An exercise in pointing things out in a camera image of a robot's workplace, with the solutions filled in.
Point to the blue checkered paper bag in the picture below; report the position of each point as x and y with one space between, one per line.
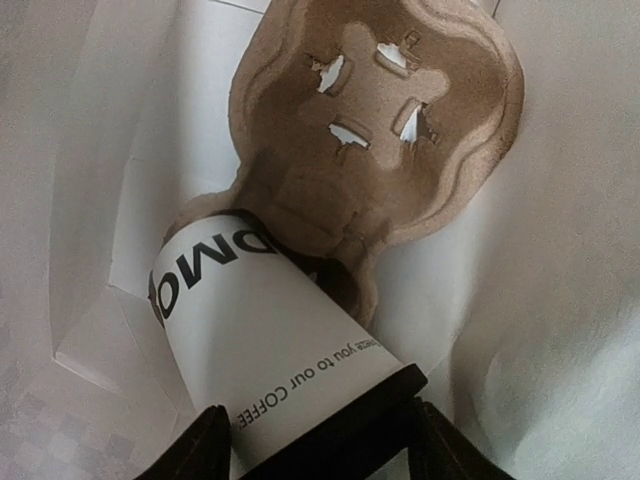
523 312

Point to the brown cardboard cup carrier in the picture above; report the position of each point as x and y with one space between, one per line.
361 125

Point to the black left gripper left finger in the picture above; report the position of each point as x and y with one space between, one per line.
201 452

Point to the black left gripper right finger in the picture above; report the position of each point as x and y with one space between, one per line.
439 451

